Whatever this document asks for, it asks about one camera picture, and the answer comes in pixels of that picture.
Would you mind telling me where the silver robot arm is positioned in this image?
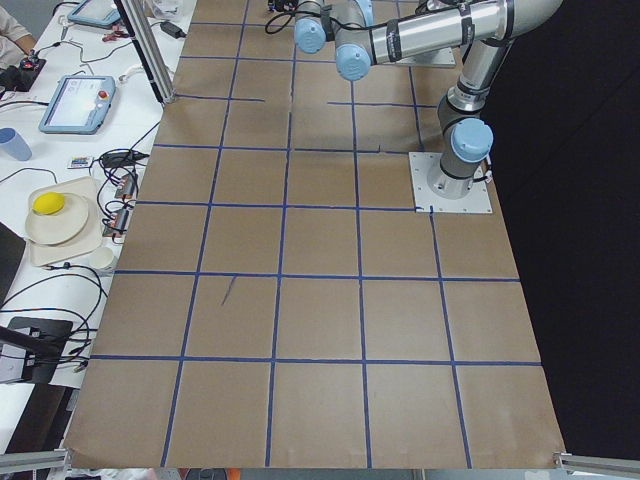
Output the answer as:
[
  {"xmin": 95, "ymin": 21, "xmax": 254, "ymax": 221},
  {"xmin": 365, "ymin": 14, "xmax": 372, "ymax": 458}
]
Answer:
[{"xmin": 291, "ymin": 1, "xmax": 561, "ymax": 198}]

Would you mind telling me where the white paper cup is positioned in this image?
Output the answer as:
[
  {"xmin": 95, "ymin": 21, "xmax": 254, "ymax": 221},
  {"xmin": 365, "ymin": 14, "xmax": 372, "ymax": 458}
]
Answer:
[{"xmin": 89, "ymin": 247, "xmax": 118, "ymax": 275}]

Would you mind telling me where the beige tray with plates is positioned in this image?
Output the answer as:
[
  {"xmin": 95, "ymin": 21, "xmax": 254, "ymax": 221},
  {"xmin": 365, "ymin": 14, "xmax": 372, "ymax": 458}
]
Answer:
[{"xmin": 25, "ymin": 176, "xmax": 102, "ymax": 267}]

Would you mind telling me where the black power adapter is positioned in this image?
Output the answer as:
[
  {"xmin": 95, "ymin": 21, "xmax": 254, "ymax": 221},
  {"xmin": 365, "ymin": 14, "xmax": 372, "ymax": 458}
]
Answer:
[{"xmin": 160, "ymin": 21, "xmax": 186, "ymax": 39}]

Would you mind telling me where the yellow ball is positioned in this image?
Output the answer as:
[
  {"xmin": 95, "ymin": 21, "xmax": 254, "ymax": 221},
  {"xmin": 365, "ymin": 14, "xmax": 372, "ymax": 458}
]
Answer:
[{"xmin": 32, "ymin": 192, "xmax": 65, "ymax": 216}]

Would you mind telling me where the blue teach pendant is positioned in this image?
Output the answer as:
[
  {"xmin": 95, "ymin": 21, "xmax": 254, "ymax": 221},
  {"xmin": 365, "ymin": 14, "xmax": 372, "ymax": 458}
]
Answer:
[
  {"xmin": 39, "ymin": 75, "xmax": 116, "ymax": 135},
  {"xmin": 67, "ymin": 0, "xmax": 120, "ymax": 29}
]

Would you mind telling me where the blue plastic cup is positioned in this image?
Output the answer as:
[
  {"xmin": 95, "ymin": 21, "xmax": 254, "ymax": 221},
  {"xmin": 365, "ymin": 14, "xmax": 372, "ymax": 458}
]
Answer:
[{"xmin": 0, "ymin": 127, "xmax": 32, "ymax": 161}]

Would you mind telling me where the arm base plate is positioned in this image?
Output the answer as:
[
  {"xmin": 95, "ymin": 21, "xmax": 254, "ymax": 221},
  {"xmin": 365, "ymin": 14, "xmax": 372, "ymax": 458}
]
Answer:
[
  {"xmin": 409, "ymin": 152, "xmax": 493, "ymax": 214},
  {"xmin": 399, "ymin": 47, "xmax": 456, "ymax": 68}
]

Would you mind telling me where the aluminium frame post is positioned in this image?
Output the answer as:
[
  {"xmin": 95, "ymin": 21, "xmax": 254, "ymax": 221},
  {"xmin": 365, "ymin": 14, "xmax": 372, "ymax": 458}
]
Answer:
[{"xmin": 114, "ymin": 0, "xmax": 175, "ymax": 105}]

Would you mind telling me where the black camera stand base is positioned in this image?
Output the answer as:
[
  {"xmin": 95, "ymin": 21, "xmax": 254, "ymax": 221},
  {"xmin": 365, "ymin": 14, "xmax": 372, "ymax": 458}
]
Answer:
[{"xmin": 1, "ymin": 316, "xmax": 73, "ymax": 384}]

